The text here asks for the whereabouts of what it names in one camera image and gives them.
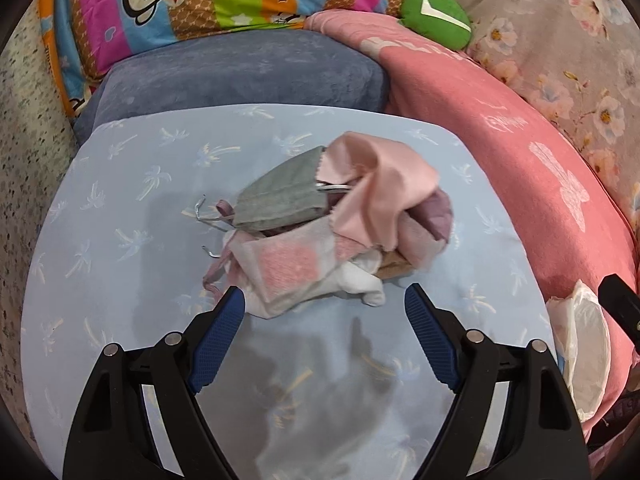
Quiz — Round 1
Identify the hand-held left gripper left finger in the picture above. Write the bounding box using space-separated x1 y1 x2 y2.
62 285 247 480

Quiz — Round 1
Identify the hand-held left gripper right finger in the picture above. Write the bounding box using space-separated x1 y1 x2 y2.
404 283 587 480

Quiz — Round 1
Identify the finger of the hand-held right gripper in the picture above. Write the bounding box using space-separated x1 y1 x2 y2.
598 274 640 348

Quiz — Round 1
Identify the bin with white plastic bag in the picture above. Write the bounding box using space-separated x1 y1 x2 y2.
545 280 612 422

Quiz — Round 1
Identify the pink and white sock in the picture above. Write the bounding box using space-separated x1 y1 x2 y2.
227 220 351 318

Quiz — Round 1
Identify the brown cloth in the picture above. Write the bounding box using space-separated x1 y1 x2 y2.
375 250 416 278

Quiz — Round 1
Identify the mauve cloth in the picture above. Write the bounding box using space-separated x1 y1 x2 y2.
395 190 453 271

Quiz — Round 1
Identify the grey face mask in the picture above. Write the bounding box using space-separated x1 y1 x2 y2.
234 146 331 233

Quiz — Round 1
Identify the light blue printed tablecloth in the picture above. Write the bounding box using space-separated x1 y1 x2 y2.
20 104 563 480

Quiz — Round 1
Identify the pink cloth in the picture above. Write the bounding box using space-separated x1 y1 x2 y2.
315 131 441 251

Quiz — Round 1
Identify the pink blanket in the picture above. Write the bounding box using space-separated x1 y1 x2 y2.
305 10 640 451

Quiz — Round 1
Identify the blue-grey sofa cushion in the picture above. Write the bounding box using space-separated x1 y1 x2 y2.
72 27 391 136

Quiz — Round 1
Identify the grey floral sheet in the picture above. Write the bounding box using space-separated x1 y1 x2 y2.
425 0 640 216

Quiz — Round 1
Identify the green round cushion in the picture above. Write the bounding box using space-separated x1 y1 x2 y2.
400 0 473 52

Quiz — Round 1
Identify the dusty pink strap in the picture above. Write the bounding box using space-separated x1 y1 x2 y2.
202 199 241 295

